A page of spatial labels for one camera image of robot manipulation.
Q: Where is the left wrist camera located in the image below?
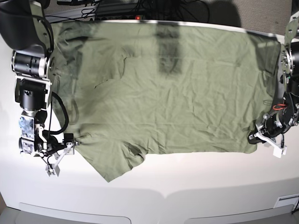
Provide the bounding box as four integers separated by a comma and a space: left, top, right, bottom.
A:
273, 146, 287, 158

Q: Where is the green T-shirt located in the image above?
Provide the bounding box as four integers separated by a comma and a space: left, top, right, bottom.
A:
52, 21, 280, 182

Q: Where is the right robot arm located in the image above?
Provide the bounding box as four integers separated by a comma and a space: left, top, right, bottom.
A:
0, 0, 78, 176

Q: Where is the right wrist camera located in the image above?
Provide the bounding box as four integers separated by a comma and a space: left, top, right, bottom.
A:
45, 167, 60, 177

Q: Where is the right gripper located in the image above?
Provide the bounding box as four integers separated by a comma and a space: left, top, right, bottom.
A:
34, 125, 80, 168

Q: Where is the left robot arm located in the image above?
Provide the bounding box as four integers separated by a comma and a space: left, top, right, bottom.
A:
248, 12, 299, 158

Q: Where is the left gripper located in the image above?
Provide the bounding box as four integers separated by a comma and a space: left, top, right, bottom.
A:
247, 112, 286, 148

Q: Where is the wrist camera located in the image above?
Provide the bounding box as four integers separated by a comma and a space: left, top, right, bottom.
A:
273, 146, 287, 158
45, 167, 60, 177

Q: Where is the black power strip red light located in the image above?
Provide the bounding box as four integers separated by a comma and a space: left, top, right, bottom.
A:
93, 14, 146, 21

